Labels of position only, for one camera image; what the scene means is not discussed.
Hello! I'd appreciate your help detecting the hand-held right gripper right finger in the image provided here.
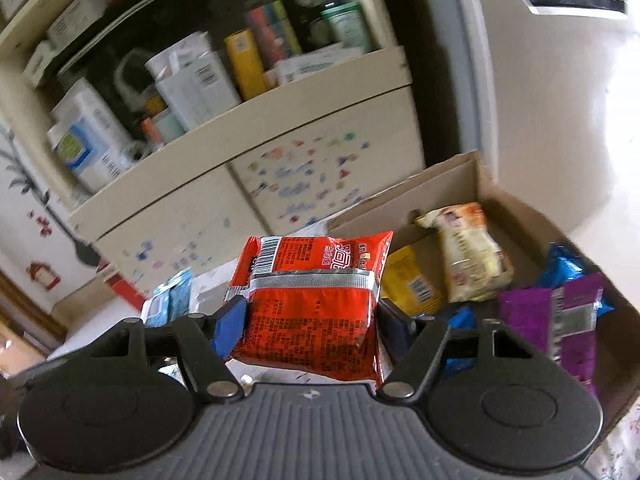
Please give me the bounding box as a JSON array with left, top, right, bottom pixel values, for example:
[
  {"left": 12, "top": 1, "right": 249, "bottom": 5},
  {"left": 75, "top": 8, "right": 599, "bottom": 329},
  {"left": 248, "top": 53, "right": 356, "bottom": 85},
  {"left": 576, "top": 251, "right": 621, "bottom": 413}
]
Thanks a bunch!
[{"left": 376, "top": 299, "right": 533, "bottom": 405}]

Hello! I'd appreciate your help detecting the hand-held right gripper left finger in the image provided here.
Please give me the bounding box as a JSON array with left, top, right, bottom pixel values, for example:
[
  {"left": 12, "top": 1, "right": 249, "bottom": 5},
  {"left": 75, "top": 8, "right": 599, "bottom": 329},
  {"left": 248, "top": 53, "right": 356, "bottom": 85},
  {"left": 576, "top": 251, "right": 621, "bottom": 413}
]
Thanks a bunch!
[{"left": 116, "top": 295, "right": 249, "bottom": 402}]

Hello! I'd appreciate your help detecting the yellow snack packet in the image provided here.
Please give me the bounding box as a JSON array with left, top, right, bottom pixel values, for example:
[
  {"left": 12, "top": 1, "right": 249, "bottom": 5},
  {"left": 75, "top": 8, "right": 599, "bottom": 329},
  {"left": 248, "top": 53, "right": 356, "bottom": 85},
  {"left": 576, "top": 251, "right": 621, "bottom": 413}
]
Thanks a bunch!
[{"left": 382, "top": 245, "right": 449, "bottom": 319}]

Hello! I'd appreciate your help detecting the light blue snack packet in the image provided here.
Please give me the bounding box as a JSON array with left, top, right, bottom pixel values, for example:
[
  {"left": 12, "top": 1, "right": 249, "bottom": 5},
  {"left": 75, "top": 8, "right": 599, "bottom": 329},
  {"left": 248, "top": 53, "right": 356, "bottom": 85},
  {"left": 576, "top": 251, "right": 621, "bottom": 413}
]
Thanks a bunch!
[{"left": 140, "top": 267, "right": 196, "bottom": 329}]

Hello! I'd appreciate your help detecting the red snack packet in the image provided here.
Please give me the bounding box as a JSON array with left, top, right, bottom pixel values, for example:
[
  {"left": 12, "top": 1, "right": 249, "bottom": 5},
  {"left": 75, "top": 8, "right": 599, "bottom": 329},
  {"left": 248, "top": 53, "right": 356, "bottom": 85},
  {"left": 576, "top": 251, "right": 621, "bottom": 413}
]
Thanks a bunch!
[{"left": 222, "top": 230, "right": 396, "bottom": 387}]

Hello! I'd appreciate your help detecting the beige snack packet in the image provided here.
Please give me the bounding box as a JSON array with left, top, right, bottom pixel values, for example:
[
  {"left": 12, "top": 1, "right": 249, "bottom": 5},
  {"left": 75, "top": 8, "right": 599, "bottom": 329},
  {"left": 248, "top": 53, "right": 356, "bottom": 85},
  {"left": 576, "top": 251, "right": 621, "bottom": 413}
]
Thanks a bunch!
[{"left": 414, "top": 202, "right": 516, "bottom": 304}]

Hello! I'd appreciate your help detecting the purple snack packet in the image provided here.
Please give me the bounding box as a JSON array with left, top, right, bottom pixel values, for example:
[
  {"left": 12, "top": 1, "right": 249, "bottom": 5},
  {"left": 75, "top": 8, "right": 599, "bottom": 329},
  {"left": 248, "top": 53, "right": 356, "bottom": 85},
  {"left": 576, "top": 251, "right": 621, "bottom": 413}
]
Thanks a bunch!
[{"left": 497, "top": 272, "right": 606, "bottom": 397}]

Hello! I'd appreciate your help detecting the floral tablecloth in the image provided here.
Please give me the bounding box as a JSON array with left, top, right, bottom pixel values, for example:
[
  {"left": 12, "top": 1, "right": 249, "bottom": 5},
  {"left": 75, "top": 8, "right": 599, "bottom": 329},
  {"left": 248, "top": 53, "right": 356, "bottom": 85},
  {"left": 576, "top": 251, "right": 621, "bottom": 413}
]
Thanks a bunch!
[{"left": 140, "top": 230, "right": 640, "bottom": 480}]

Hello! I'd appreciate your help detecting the blue foil snack packet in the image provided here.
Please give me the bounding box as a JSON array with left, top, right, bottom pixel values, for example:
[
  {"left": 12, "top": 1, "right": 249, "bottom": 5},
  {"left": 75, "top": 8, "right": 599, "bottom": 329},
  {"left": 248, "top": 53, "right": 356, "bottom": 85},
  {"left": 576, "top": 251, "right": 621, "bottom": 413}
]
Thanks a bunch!
[
  {"left": 415, "top": 305, "right": 481, "bottom": 381},
  {"left": 532, "top": 242, "right": 616, "bottom": 317}
]

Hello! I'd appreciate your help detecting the red cardboard box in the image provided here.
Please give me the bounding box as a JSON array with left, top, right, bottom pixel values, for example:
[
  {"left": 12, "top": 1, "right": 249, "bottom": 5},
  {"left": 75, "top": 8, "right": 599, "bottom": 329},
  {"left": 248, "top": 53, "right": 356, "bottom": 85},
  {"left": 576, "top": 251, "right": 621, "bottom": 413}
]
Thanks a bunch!
[{"left": 99, "top": 259, "right": 147, "bottom": 312}]

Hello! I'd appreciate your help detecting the beige wooden cabinet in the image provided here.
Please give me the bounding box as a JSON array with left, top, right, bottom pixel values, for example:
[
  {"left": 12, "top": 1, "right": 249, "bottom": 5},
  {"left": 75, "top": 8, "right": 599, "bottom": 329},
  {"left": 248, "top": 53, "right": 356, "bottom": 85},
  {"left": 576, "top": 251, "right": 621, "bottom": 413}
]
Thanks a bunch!
[{"left": 0, "top": 0, "right": 427, "bottom": 303}]

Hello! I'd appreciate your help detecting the grey round roll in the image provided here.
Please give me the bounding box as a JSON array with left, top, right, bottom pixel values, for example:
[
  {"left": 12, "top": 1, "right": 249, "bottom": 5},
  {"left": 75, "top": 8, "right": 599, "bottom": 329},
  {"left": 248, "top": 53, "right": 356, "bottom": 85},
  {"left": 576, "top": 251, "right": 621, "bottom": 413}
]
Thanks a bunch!
[{"left": 117, "top": 140, "right": 147, "bottom": 167}]

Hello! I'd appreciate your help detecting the orange sachet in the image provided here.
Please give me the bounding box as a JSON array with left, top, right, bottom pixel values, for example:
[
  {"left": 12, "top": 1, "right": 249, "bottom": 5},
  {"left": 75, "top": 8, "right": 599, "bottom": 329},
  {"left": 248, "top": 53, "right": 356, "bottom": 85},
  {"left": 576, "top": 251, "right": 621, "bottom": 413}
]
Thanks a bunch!
[{"left": 141, "top": 117, "right": 164, "bottom": 152}]

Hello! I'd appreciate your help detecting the large white blue carton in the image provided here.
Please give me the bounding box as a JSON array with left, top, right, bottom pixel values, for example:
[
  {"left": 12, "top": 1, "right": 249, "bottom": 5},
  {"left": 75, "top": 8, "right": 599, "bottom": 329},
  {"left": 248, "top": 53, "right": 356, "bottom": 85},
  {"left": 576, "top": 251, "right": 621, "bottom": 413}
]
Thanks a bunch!
[{"left": 46, "top": 79, "right": 137, "bottom": 192}]

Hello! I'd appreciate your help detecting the white teal medicine box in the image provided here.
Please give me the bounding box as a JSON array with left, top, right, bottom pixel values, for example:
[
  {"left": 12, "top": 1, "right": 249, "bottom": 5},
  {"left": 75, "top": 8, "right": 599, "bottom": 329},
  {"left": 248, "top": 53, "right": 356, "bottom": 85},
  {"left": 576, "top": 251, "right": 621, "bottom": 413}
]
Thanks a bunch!
[{"left": 144, "top": 32, "right": 242, "bottom": 132}]

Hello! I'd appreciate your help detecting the yellow box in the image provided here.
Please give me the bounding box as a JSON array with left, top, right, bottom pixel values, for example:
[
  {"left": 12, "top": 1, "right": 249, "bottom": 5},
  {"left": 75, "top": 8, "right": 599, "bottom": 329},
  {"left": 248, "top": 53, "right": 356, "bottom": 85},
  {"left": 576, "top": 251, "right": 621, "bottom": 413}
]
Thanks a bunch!
[{"left": 224, "top": 29, "right": 269, "bottom": 102}]

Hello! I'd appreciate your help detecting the white refrigerator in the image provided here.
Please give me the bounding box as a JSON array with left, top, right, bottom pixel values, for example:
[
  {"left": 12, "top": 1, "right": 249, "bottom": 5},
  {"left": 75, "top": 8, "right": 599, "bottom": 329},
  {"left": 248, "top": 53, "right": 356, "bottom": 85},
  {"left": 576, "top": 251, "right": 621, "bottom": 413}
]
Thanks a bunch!
[{"left": 415, "top": 0, "right": 640, "bottom": 261}]

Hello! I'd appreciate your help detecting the flat white box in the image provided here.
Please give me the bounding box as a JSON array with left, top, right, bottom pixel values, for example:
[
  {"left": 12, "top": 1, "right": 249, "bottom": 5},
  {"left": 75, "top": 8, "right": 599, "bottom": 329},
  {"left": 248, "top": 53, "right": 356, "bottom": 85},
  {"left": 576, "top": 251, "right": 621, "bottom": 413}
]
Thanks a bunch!
[{"left": 274, "top": 42, "right": 362, "bottom": 84}]

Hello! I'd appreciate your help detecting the multicoloured striped box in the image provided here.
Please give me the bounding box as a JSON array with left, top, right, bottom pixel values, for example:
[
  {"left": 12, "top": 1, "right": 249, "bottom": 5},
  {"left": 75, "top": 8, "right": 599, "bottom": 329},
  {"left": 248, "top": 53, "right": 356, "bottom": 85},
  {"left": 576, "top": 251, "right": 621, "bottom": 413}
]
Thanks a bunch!
[{"left": 246, "top": 0, "right": 304, "bottom": 69}]

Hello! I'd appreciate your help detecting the small white carton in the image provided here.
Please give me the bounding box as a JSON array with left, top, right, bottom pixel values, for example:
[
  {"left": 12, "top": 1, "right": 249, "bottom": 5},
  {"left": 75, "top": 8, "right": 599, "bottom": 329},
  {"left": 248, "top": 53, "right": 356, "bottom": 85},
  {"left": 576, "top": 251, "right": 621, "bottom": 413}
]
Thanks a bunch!
[{"left": 21, "top": 40, "right": 57, "bottom": 89}]

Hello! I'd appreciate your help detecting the white flat carton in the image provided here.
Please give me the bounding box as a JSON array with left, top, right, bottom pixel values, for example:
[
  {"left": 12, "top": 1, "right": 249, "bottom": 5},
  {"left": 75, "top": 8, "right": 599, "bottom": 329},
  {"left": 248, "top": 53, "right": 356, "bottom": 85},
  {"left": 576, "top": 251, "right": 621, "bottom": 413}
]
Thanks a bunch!
[{"left": 46, "top": 0, "right": 117, "bottom": 52}]

